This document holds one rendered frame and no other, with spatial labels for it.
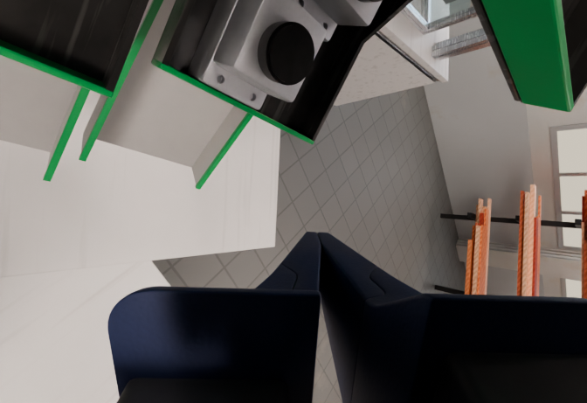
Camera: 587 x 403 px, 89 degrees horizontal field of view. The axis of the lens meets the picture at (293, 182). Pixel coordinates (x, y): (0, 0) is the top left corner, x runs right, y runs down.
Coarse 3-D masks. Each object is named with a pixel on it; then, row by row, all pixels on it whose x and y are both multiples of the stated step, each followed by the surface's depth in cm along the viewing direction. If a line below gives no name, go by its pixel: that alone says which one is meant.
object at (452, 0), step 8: (416, 0) 108; (424, 0) 108; (432, 0) 108; (440, 0) 108; (448, 0) 107; (456, 0) 107; (464, 0) 107; (416, 8) 113; (424, 8) 112; (432, 8) 112; (440, 8) 112; (448, 8) 112; (456, 8) 112; (464, 8) 111; (472, 8) 111; (424, 16) 117; (432, 16) 117; (440, 16) 117; (448, 16) 116; (456, 16) 116
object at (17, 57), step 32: (0, 0) 13; (32, 0) 13; (64, 0) 14; (96, 0) 14; (128, 0) 15; (0, 32) 13; (32, 32) 14; (64, 32) 14; (96, 32) 15; (128, 32) 14; (32, 64) 13; (64, 64) 15; (96, 64) 16
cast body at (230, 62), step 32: (224, 0) 17; (256, 0) 15; (288, 0) 15; (224, 32) 16; (256, 32) 15; (288, 32) 14; (320, 32) 17; (192, 64) 19; (224, 64) 16; (256, 64) 15; (288, 64) 15; (256, 96) 19; (288, 96) 17
